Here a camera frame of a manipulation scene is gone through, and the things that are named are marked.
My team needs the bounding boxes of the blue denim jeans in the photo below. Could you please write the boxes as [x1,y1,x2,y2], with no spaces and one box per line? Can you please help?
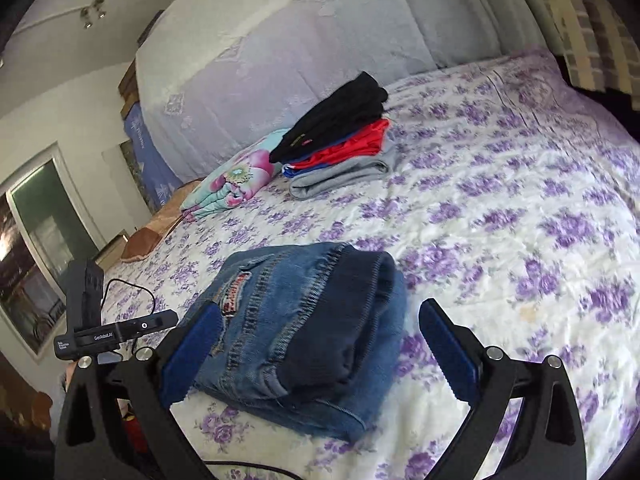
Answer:
[183,243,408,443]

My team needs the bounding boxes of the brown patchwork pillow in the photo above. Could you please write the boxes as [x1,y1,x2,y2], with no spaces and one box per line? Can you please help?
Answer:
[120,180,201,263]

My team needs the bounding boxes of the blue patterned pillow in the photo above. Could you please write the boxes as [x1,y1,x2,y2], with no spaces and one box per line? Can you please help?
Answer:
[124,102,182,209]

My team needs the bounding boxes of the folded turquoise floral quilt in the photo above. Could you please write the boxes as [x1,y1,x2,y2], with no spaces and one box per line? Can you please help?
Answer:
[180,129,288,221]

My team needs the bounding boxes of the folded blue garment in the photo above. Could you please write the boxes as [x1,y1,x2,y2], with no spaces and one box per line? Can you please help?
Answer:
[281,131,362,180]

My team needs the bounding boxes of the folded grey garment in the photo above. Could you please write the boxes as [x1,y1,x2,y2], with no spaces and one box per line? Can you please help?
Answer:
[288,141,398,200]

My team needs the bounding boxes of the purple floral bedspread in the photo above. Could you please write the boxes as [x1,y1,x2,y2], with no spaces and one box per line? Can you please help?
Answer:
[103,52,639,479]

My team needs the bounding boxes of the ceiling spot lamp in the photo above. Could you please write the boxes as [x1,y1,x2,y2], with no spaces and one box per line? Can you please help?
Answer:
[80,0,106,29]

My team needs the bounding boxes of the lavender lace headboard cover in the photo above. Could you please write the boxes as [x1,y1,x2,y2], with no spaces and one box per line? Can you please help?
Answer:
[136,0,546,181]

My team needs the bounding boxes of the folded red garment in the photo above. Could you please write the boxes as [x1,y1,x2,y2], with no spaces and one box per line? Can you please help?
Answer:
[283,118,390,174]

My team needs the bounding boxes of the folded black garment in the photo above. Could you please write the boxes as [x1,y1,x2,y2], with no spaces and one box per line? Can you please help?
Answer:
[269,72,388,164]

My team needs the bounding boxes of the checkered curtain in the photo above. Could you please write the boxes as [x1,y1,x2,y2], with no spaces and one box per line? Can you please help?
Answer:
[541,0,639,100]

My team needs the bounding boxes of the black cable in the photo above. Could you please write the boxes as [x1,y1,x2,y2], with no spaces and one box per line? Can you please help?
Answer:
[98,277,306,480]

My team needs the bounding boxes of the window with white frame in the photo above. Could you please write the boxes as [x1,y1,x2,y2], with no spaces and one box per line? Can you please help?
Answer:
[1,143,105,361]

